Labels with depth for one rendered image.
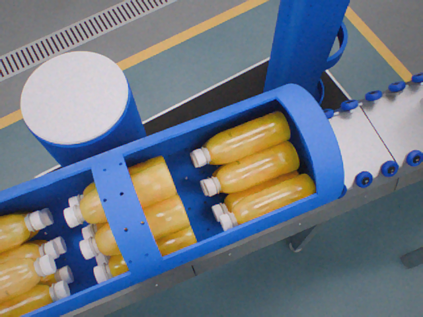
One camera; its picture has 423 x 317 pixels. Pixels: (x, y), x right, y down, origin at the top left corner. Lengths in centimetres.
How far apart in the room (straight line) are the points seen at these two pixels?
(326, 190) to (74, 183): 56
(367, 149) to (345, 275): 96
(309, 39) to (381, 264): 108
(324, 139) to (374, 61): 175
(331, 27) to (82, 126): 90
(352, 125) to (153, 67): 145
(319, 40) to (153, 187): 96
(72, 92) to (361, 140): 78
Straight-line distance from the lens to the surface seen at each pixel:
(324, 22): 155
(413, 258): 209
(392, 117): 131
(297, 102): 90
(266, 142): 96
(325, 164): 88
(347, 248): 212
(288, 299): 203
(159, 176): 85
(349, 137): 124
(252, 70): 225
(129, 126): 119
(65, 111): 116
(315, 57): 170
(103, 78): 119
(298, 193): 95
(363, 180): 115
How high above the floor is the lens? 199
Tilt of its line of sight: 67 degrees down
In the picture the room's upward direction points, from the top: 2 degrees counter-clockwise
